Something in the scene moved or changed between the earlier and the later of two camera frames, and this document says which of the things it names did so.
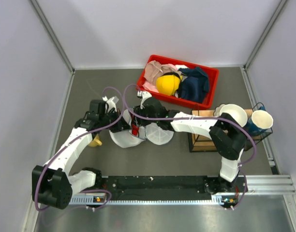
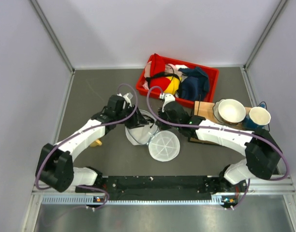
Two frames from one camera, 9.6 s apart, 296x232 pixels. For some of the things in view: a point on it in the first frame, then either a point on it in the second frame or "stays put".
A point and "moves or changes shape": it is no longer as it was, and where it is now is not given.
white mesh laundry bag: x=153 y=134 moves or changes shape
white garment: x=180 y=66 stays put
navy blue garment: x=196 y=86 stays put
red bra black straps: x=135 y=129 -> x=161 y=75
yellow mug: x=96 y=142 stays put
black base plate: x=190 y=185 stays put
